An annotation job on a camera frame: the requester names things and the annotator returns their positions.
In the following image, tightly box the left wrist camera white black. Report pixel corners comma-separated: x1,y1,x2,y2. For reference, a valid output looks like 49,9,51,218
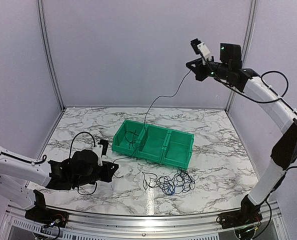
93,139,109,167

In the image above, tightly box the thin black cable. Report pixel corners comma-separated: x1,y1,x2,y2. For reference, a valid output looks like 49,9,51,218
124,129,141,151
112,70,192,179

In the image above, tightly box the left aluminium corner post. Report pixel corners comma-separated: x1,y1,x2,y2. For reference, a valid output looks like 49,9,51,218
36,0,66,112

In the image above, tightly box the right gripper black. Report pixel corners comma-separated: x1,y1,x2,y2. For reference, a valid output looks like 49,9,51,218
185,57,230,82

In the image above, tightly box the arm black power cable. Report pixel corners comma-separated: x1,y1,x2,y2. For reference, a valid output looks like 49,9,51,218
203,58,297,171
33,131,98,196

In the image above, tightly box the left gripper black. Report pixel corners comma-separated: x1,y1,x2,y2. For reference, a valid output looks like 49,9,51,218
73,161,119,188

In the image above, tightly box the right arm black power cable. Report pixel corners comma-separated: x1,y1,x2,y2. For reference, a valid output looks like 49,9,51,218
203,58,297,171

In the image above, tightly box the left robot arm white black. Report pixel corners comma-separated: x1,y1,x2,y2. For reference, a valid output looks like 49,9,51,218
0,139,119,223

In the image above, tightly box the green three-compartment plastic bin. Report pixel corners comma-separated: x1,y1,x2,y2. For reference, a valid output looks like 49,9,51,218
112,119,194,170

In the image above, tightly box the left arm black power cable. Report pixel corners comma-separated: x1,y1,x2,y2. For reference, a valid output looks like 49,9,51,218
33,131,98,196

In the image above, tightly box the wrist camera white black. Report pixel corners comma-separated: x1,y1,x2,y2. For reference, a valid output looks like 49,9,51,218
190,38,212,61
93,139,109,167

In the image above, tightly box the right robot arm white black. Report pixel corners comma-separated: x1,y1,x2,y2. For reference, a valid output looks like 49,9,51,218
186,38,297,224

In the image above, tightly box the black cable pile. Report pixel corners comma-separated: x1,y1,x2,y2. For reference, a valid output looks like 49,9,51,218
141,167,196,196

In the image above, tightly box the aluminium front frame rail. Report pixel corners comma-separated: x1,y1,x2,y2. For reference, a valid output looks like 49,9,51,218
3,199,283,240

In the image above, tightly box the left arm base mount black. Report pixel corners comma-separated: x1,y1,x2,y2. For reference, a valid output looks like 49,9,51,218
25,209,69,228

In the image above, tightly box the thin blue cable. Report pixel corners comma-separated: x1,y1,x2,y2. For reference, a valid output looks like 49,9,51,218
162,178,187,196

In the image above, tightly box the aluminium corner post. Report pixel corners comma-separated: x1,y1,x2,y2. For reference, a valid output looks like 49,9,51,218
225,0,258,115
36,0,66,112

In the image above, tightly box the right aluminium corner post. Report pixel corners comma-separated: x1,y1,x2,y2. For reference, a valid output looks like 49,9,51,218
225,0,258,115

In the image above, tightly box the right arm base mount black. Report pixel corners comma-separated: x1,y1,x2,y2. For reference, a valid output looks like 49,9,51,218
216,209,263,229

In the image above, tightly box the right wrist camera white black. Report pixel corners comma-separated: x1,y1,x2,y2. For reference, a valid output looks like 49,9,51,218
190,38,212,61

